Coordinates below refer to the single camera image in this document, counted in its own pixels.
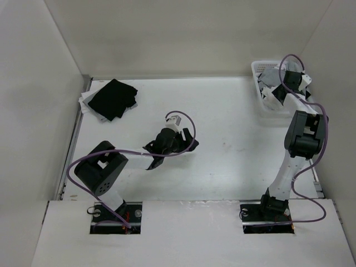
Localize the folded white tank top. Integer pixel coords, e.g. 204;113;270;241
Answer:
78;92;91;114

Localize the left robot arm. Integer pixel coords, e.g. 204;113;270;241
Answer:
74;127;199;222

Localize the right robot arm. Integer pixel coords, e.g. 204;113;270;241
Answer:
258;71;329;225

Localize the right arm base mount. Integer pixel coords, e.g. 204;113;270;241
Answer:
239;202;294;234

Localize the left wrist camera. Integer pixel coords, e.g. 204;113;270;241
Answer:
165;115;181;132

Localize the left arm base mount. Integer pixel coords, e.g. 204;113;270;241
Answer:
86;202;143;235

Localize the white tank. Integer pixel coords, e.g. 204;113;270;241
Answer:
78;92;91;114
261;86;283;111

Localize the white plastic laundry basket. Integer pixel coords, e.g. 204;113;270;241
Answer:
251;60;317;120

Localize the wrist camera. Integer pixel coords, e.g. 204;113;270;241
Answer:
165;115;181;132
299;74;312;91

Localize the folded black tank top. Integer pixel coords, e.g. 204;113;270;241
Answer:
89;79;138;120

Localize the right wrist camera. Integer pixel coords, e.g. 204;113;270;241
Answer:
299;74;312;91

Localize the grey tank top in basket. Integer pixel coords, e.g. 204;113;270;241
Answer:
258;61;303;87

